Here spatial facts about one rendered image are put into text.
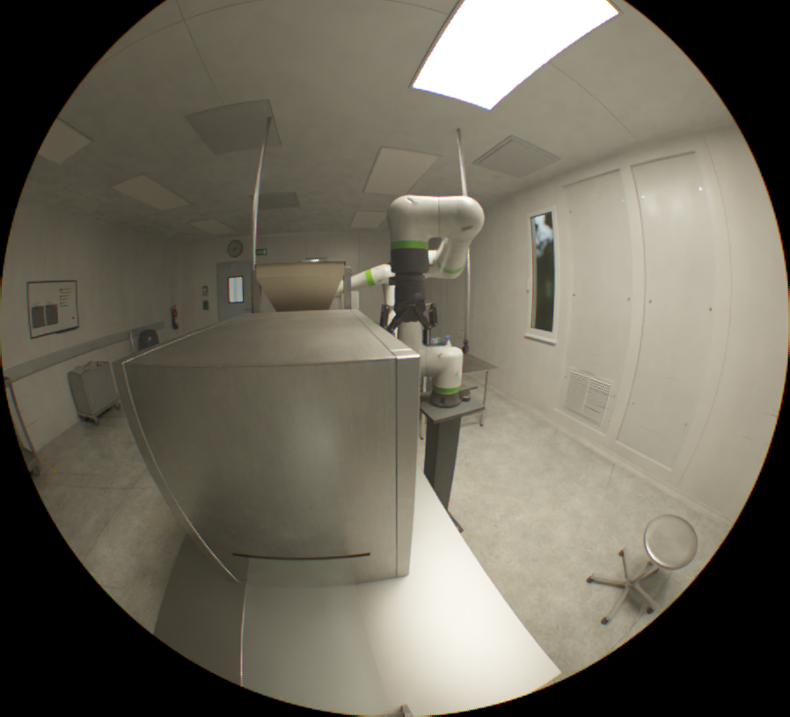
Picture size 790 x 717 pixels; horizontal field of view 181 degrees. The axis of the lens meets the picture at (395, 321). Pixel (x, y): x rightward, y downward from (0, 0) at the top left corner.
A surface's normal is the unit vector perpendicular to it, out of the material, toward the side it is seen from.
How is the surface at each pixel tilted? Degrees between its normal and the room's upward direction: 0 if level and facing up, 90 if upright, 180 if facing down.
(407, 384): 90
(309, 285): 118
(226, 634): 0
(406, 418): 90
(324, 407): 90
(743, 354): 90
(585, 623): 0
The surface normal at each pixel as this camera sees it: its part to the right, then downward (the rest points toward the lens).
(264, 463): 0.25, 0.13
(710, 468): -0.97, 0.04
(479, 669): 0.00, -0.99
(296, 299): 0.23, 0.58
